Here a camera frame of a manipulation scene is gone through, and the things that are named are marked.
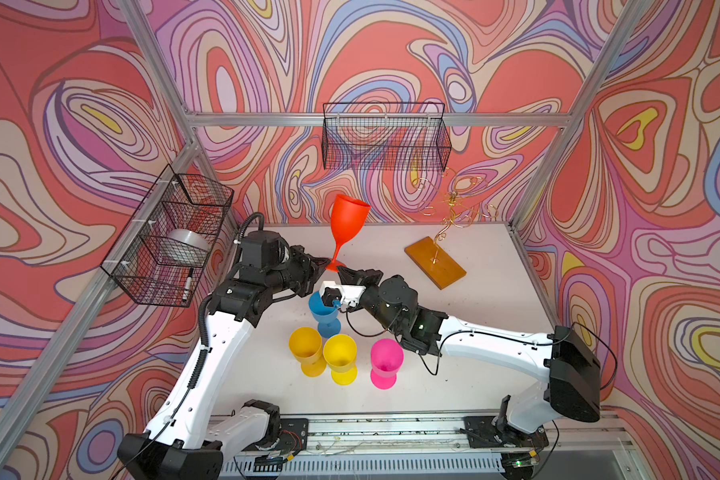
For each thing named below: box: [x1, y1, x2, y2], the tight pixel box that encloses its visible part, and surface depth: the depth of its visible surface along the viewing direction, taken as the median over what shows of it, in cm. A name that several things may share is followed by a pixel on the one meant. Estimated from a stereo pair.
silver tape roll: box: [158, 229, 210, 266], surface depth 74 cm
